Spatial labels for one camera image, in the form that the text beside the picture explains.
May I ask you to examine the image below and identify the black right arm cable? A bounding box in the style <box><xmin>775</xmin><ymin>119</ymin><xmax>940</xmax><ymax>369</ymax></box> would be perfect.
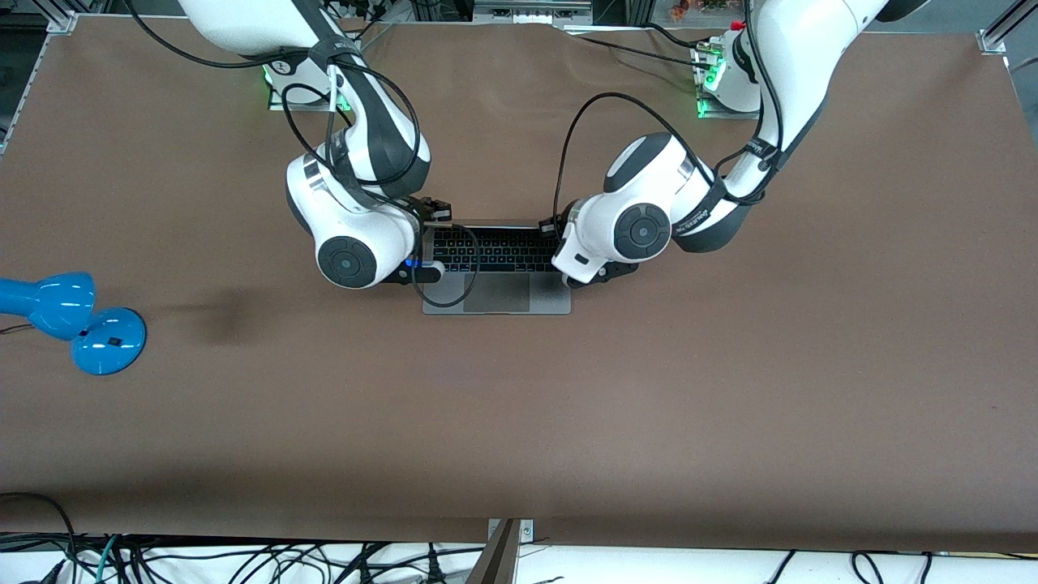
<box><xmin>122</xmin><ymin>0</ymin><xmax>481</xmax><ymax>310</ymax></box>

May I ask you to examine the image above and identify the small metal table bracket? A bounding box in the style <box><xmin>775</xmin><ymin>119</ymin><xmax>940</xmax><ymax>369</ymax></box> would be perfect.
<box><xmin>487</xmin><ymin>519</ymin><xmax>535</xmax><ymax>547</ymax></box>

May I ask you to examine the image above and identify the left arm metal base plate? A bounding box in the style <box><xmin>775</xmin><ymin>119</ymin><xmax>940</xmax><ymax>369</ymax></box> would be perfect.
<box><xmin>692</xmin><ymin>36</ymin><xmax>765</xmax><ymax>120</ymax></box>

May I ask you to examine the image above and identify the teal floor cable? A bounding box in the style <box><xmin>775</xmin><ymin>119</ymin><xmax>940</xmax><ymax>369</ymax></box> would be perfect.
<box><xmin>91</xmin><ymin>535</ymin><xmax>124</xmax><ymax>584</ymax></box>

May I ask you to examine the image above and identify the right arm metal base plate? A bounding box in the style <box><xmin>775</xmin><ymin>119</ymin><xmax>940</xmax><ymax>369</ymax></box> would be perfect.
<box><xmin>264</xmin><ymin>57</ymin><xmax>352</xmax><ymax>112</ymax></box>

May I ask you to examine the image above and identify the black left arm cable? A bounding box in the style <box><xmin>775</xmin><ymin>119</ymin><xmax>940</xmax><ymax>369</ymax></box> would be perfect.
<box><xmin>551</xmin><ymin>0</ymin><xmax>786</xmax><ymax>236</ymax></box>

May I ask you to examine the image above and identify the grey electronics box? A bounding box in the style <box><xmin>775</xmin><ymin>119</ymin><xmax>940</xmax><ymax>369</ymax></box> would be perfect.
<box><xmin>474</xmin><ymin>0</ymin><xmax>594</xmax><ymax>24</ymax></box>

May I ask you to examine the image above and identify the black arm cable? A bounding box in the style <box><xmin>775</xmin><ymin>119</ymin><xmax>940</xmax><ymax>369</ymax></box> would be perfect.
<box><xmin>551</xmin><ymin>0</ymin><xmax>786</xmax><ymax>236</ymax></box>
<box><xmin>122</xmin><ymin>0</ymin><xmax>481</xmax><ymax>310</ymax></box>

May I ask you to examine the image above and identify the thin black table cable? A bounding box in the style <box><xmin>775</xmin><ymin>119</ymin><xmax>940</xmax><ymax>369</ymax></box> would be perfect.
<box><xmin>566</xmin><ymin>23</ymin><xmax>705</xmax><ymax>67</ymax></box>

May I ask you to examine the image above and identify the dark grey metal pole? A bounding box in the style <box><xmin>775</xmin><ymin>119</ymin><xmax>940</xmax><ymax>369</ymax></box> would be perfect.
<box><xmin>465</xmin><ymin>519</ymin><xmax>521</xmax><ymax>584</ymax></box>

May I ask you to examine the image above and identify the black looped floor cable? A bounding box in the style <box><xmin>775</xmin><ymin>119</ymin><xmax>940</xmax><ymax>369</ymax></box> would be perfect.
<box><xmin>0</xmin><ymin>491</ymin><xmax>79</xmax><ymax>584</ymax></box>

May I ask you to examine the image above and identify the blue desk lamp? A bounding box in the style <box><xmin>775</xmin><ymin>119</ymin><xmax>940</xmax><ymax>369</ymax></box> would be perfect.
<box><xmin>0</xmin><ymin>272</ymin><xmax>148</xmax><ymax>376</ymax></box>

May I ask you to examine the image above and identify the silver laptop with black keyboard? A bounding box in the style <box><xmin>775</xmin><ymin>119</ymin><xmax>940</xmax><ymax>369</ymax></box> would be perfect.
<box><xmin>422</xmin><ymin>223</ymin><xmax>572</xmax><ymax>316</ymax></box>

